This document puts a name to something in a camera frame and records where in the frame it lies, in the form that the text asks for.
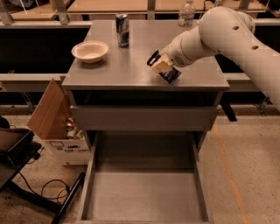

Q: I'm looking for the black table on left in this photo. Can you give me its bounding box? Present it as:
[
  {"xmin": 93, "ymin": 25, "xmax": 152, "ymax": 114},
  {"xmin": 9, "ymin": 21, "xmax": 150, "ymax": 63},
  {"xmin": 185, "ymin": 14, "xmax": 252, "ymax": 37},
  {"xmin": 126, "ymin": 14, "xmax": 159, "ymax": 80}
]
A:
[{"xmin": 0, "ymin": 115, "xmax": 87, "ymax": 224}]

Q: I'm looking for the blue energy drink can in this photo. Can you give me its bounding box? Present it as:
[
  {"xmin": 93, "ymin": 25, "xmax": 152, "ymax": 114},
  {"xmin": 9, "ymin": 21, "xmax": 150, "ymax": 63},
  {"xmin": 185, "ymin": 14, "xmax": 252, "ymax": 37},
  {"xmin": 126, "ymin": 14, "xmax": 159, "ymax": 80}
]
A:
[{"xmin": 115, "ymin": 13, "xmax": 130, "ymax": 47}]

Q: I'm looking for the open grey middle drawer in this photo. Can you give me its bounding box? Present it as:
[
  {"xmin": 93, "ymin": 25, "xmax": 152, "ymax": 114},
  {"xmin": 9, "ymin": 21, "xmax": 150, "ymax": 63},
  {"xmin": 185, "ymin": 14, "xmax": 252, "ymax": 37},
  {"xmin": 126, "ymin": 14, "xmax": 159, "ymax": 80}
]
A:
[{"xmin": 75, "ymin": 131, "xmax": 214, "ymax": 224}]

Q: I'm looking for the black cable on floor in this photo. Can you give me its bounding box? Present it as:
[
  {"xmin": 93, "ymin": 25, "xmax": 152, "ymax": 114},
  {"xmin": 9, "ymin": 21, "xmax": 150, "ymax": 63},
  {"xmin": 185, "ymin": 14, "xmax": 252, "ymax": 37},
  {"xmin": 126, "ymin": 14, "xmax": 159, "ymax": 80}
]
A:
[{"xmin": 17, "ymin": 171, "xmax": 72, "ymax": 205}]

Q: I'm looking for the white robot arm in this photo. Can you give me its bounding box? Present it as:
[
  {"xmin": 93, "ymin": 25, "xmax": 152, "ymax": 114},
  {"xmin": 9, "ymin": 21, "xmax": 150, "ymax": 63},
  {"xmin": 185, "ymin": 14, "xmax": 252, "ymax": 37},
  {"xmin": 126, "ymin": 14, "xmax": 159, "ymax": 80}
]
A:
[{"xmin": 150, "ymin": 6, "xmax": 280, "ymax": 109}]

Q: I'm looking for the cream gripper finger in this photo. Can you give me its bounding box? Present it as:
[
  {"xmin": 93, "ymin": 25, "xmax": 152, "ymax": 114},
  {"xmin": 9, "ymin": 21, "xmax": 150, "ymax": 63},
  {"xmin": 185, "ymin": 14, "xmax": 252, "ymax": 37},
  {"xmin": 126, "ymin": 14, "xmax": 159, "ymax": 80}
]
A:
[{"xmin": 151, "ymin": 54, "xmax": 173, "ymax": 73}]

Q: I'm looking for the grey drawer cabinet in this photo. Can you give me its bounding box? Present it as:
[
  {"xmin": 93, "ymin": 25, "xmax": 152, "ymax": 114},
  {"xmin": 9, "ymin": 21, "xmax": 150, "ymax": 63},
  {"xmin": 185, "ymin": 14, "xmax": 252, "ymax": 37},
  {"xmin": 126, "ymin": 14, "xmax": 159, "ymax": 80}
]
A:
[{"xmin": 63, "ymin": 20, "xmax": 228, "ymax": 153}]

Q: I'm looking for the open cardboard box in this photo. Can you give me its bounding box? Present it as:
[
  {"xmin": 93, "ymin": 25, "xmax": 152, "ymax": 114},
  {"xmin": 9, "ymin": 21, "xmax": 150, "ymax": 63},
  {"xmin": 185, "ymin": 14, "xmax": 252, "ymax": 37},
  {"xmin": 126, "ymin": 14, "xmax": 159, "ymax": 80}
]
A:
[{"xmin": 27, "ymin": 80, "xmax": 90, "ymax": 165}]

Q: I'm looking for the white paper bowl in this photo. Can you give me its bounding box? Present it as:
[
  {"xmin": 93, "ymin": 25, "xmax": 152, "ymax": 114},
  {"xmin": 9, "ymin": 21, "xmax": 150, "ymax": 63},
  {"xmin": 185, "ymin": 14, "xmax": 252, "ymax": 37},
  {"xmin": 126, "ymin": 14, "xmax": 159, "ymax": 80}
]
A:
[{"xmin": 71, "ymin": 40, "xmax": 109, "ymax": 64}]

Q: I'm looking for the clear plastic water bottle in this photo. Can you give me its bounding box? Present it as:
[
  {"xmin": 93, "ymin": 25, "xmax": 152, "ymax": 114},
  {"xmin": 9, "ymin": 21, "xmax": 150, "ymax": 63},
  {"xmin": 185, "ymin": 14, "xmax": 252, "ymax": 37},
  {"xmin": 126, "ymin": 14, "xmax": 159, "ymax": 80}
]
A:
[{"xmin": 178, "ymin": 0, "xmax": 195, "ymax": 27}]

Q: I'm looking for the closed grey top drawer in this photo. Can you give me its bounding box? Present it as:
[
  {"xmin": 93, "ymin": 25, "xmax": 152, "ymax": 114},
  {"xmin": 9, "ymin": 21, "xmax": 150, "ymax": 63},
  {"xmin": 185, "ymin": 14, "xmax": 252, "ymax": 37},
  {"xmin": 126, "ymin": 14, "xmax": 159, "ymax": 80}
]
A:
[{"xmin": 71, "ymin": 106, "xmax": 218, "ymax": 131}]

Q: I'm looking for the dark blue snack bar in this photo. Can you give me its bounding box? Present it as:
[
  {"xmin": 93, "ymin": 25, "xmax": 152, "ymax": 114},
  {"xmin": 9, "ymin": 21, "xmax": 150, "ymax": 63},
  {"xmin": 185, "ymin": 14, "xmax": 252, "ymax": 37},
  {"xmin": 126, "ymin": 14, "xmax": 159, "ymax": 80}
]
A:
[{"xmin": 147, "ymin": 50, "xmax": 181, "ymax": 84}]

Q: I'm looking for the grey metal rail shelf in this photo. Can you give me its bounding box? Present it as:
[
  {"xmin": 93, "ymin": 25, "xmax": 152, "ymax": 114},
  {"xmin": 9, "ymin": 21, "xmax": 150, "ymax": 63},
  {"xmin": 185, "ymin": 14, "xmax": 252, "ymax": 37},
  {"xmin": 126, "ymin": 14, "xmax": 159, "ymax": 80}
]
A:
[{"xmin": 0, "ymin": 73, "xmax": 259, "ymax": 92}]

